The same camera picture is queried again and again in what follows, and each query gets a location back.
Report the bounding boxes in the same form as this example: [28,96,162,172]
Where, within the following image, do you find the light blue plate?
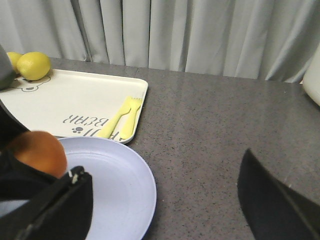
[0,137,157,240]

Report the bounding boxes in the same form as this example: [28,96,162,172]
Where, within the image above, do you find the orange fruit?
[5,131,67,178]

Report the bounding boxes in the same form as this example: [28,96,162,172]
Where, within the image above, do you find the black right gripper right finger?
[237,149,320,240]

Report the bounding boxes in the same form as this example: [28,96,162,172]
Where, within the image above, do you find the yellow lemon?
[16,51,51,81]
[6,51,23,75]

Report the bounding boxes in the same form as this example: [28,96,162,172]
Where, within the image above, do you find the cream rectangular tray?
[0,69,148,138]

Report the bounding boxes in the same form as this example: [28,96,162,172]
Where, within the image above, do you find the white container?
[302,47,320,106]

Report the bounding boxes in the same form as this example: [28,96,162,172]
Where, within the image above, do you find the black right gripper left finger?
[0,165,94,240]

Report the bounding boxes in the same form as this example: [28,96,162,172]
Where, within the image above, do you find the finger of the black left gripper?
[0,103,29,150]

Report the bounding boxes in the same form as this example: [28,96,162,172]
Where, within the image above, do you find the yellow plastic fork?
[97,105,131,139]

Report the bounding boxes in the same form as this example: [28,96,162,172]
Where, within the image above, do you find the grey curtain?
[0,0,320,83]

